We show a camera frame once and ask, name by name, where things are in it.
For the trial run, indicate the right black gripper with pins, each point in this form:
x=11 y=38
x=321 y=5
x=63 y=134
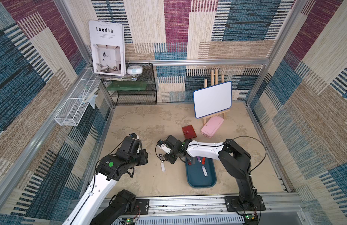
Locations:
x=170 y=152

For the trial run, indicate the black wire shelf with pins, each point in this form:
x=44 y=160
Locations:
x=134 y=98

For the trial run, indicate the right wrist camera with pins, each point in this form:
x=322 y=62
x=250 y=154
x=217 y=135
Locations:
x=163 y=147

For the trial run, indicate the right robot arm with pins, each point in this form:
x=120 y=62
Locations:
x=234 y=159

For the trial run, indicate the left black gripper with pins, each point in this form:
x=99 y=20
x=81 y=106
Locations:
x=143 y=155

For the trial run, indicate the white wire basket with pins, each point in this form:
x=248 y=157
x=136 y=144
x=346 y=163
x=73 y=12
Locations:
x=83 y=95

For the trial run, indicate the pink plastic case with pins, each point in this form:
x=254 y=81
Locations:
x=212 y=126

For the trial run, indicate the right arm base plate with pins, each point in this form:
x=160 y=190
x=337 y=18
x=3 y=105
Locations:
x=236 y=204

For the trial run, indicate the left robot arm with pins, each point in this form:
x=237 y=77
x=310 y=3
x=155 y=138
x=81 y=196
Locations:
x=108 y=172

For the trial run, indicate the red leather wallet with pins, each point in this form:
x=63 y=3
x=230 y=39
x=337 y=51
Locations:
x=189 y=132

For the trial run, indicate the white usb flash drive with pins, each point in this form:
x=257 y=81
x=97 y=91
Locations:
x=162 y=166

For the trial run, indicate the silver swivel usb drive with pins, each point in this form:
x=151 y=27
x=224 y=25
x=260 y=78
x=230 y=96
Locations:
x=161 y=157

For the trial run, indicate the white round device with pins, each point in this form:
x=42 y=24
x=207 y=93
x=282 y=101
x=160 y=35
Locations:
x=134 y=70

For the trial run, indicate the teal storage tray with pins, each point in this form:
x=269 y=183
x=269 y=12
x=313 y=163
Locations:
x=195 y=176

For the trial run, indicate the green board on shelf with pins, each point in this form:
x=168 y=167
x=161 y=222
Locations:
x=127 y=86

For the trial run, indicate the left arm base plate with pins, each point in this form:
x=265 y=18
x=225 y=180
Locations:
x=139 y=207

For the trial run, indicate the blue framed whiteboard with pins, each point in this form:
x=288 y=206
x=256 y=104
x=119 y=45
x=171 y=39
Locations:
x=211 y=100

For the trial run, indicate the Inedia magazine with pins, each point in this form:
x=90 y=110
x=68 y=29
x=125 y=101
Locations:
x=108 y=48

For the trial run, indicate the white blue usb drive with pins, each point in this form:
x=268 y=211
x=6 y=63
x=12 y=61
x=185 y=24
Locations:
x=204 y=171

